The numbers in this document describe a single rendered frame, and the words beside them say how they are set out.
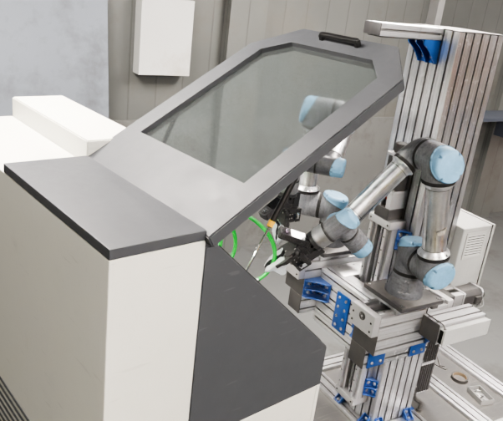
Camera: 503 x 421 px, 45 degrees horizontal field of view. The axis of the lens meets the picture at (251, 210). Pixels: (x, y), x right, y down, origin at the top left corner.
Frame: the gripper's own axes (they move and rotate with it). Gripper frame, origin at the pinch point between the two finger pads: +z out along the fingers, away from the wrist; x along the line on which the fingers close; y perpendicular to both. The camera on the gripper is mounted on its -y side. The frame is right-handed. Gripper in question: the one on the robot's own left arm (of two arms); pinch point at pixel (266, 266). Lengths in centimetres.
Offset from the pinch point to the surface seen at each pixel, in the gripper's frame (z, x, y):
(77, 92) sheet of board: 94, 198, -53
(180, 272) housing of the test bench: -1, -43, -42
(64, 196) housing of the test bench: 18, -21, -70
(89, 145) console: 22, 21, -66
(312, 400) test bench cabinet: 16, -22, 45
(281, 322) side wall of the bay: -1.3, -25.7, 3.6
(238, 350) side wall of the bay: 10.0, -36.4, -4.7
